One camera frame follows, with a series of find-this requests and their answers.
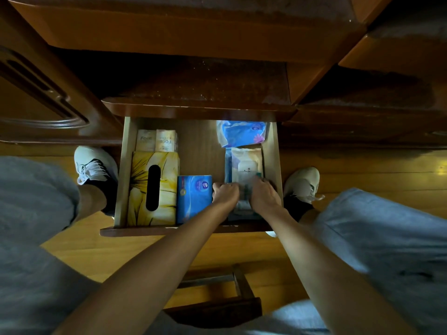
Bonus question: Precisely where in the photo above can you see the white shoe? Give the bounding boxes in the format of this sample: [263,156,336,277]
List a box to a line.
[283,167,325,205]
[74,146,119,185]

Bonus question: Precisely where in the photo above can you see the blue flowered wipes pack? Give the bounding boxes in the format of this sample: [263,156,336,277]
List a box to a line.
[216,121,268,148]

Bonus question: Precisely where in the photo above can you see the beige pocket tissue packet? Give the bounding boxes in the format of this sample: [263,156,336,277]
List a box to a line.
[135,129,156,152]
[155,129,179,153]

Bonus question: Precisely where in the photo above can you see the person's right leg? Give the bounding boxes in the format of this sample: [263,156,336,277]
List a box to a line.
[299,208,321,226]

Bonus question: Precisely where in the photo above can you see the person's left hand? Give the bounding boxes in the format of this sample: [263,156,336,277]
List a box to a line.
[212,182,241,211]

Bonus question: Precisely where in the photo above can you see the blue tissue packet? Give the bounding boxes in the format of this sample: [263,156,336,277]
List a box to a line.
[176,175,213,224]

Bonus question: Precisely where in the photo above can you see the person's right hand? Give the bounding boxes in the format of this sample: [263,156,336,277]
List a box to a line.
[248,176,282,215]

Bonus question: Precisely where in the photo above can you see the white right shoe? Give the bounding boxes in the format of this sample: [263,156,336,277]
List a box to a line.
[283,167,325,205]

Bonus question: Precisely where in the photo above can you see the white wipes pack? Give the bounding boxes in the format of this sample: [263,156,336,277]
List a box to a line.
[225,147,264,185]

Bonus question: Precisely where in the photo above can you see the black right sock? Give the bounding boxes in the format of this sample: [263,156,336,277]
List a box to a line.
[283,194,315,222]

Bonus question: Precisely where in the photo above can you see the grey shorts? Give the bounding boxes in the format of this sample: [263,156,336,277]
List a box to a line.
[0,156,447,335]

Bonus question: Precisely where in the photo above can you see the black sock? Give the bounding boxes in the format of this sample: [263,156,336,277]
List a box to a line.
[85,170,119,217]
[283,194,315,222]

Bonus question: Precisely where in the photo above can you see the person's left leg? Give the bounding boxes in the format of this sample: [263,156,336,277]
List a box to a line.
[71,184,107,225]

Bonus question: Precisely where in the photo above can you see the black left sock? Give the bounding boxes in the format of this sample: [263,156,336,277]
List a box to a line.
[85,170,119,217]

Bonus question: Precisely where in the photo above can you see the person's left forearm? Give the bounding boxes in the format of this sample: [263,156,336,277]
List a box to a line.
[52,202,231,335]

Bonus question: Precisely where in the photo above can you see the dark wooden stool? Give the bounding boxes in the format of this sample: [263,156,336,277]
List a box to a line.
[163,264,263,329]

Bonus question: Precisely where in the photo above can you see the open wooden drawer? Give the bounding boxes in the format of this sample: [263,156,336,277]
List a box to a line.
[100,117,284,238]

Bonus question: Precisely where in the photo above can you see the yellow flower tissue box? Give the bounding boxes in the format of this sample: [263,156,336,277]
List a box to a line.
[127,151,180,227]

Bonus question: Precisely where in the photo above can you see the brown wooden cabinet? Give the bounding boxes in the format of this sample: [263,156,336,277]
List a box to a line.
[0,0,447,147]

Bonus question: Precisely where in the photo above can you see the person's leg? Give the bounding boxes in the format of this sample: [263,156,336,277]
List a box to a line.
[71,184,107,225]
[299,208,321,226]

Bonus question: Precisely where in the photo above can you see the person's right forearm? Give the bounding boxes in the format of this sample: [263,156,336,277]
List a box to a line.
[262,205,418,335]

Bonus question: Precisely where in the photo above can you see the white left shoe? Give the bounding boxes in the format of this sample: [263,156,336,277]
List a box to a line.
[74,146,119,185]

